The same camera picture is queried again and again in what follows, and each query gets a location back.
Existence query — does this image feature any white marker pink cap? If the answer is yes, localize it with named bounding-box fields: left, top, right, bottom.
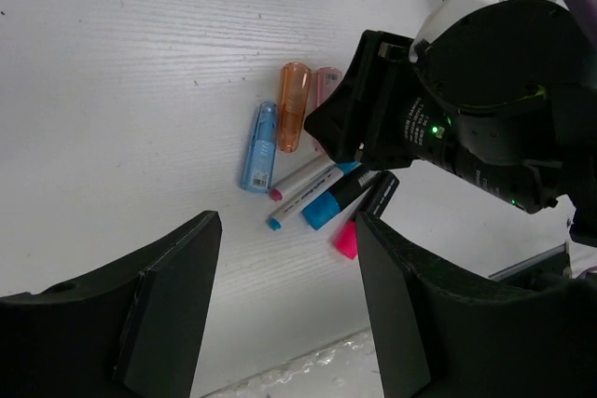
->
left=268, top=155, right=334, bottom=201

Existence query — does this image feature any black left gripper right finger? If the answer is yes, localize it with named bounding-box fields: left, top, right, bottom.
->
left=356, top=213, right=596, bottom=397

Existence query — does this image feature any blue correction tape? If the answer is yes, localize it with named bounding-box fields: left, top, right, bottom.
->
left=241, top=101, right=278, bottom=194

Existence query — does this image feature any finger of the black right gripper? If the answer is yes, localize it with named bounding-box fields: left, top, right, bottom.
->
left=305, top=68, right=373, bottom=160

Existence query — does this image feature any aluminium rail right side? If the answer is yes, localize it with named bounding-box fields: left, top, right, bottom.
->
left=489, top=242, right=572, bottom=286

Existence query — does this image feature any black highlighter blue cap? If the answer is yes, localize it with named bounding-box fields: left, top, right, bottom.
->
left=301, top=165, right=382, bottom=230

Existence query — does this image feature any black highlighter pink cap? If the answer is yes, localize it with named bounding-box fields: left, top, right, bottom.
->
left=333, top=171, right=399, bottom=260

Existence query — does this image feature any orange correction tape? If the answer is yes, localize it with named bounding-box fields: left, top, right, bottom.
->
left=278, top=62, right=312, bottom=153

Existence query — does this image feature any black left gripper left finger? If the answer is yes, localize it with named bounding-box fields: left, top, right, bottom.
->
left=1, top=211, right=222, bottom=397

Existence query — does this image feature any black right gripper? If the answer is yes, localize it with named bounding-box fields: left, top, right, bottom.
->
left=349, top=0, right=597, bottom=215

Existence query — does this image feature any pink correction tape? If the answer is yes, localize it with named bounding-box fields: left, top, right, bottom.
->
left=311, top=66, right=343, bottom=152

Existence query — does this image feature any white marker blue cap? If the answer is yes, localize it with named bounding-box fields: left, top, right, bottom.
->
left=267, top=161, right=358, bottom=231

